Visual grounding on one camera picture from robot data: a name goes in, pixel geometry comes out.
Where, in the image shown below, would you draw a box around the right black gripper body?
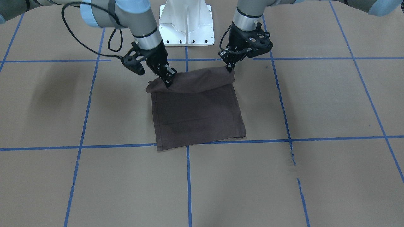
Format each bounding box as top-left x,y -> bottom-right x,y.
143,41 -> 168,76

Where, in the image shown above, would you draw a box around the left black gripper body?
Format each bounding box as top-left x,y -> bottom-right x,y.
227,22 -> 258,57

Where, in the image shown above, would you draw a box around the dark brown t-shirt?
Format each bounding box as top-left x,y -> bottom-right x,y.
146,66 -> 246,152

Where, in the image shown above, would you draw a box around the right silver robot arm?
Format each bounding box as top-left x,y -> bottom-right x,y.
0,0 -> 177,87

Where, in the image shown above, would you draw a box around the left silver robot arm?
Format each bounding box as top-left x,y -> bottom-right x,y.
218,0 -> 402,72

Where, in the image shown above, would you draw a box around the white metal mounting base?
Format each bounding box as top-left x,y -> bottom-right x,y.
159,0 -> 215,46

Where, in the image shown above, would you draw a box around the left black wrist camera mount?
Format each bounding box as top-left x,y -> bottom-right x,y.
246,22 -> 273,58

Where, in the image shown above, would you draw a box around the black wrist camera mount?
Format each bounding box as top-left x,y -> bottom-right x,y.
246,22 -> 273,58
120,42 -> 149,76

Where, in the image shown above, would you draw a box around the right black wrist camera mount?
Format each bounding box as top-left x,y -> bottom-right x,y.
120,42 -> 149,76

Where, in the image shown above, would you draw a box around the black braided cable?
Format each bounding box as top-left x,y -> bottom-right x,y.
219,25 -> 234,54
61,2 -> 127,60

